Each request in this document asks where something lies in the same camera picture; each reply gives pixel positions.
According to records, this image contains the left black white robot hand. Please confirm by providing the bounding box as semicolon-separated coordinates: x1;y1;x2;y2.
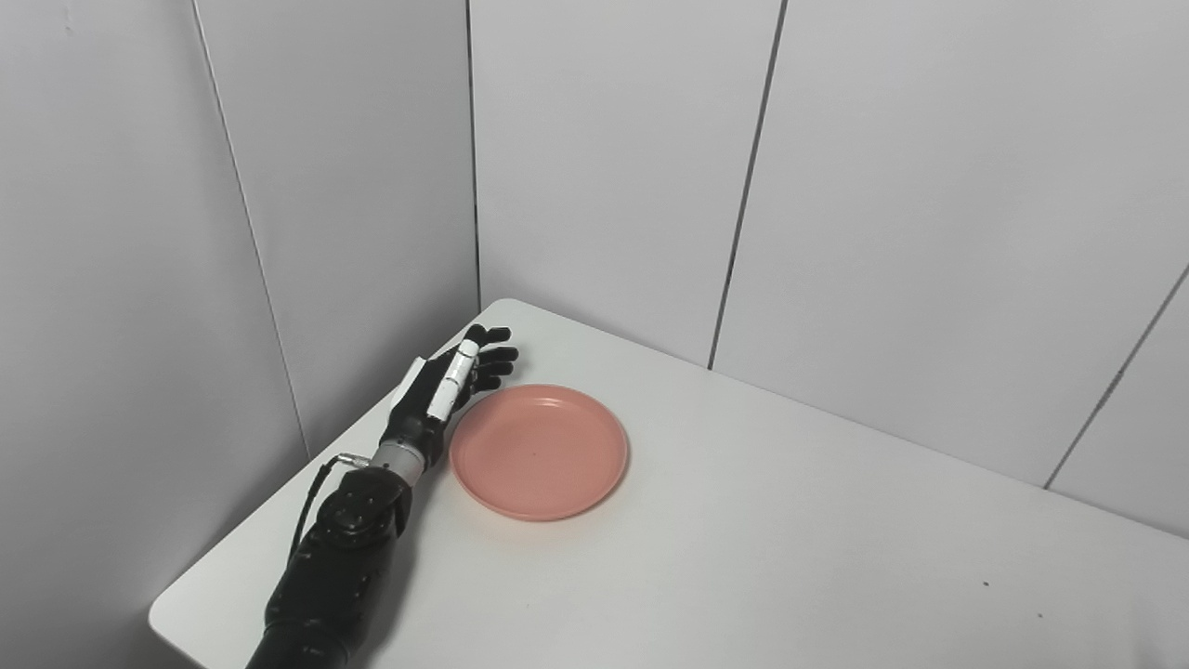
378;324;519;466

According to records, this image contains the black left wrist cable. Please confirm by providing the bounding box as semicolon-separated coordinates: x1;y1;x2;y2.
288;453;372;564

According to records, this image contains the pink plastic plate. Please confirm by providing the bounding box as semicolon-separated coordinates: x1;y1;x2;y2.
450;384;630;522

